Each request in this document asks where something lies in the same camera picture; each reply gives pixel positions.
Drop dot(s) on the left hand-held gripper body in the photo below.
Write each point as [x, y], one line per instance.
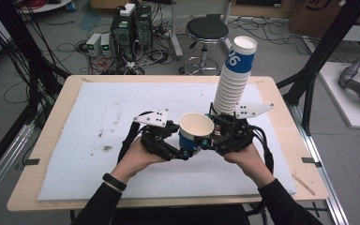
[153, 137]

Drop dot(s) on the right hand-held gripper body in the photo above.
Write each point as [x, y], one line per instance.
[234, 136]

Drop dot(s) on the blue white single paper cup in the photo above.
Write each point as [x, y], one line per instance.
[195, 128]

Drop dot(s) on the stack of paper cups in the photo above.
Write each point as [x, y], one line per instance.
[232, 84]

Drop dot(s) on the person's left hand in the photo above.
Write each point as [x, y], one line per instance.
[134, 162]

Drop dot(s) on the person's right hand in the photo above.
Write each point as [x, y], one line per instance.
[250, 164]

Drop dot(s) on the black wristband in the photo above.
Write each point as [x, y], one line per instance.
[114, 182]

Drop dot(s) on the person's dark clothing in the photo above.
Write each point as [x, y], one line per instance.
[181, 215]

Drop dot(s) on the white table mat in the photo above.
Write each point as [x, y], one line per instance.
[84, 168]

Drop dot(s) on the black tape piece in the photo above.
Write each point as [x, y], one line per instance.
[311, 161]
[31, 162]

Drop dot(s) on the thin wooden stick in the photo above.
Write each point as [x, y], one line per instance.
[304, 185]

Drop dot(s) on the black round stool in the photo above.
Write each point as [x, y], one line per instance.
[206, 31]

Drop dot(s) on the white desk leg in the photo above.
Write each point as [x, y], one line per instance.
[175, 34]

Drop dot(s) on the wooden table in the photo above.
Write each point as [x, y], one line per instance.
[54, 131]

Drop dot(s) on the grey power supply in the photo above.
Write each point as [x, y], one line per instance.
[106, 45]
[93, 43]

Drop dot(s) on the black computer tower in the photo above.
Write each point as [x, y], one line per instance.
[143, 28]
[122, 34]

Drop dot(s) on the white platform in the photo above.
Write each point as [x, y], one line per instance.
[334, 90]

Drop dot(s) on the white box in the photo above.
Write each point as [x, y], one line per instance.
[127, 10]

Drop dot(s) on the cardboard box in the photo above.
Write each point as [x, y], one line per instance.
[325, 15]

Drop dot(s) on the aluminium rail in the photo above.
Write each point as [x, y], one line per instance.
[325, 175]
[3, 165]

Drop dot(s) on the black frame strut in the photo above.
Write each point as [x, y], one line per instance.
[328, 43]

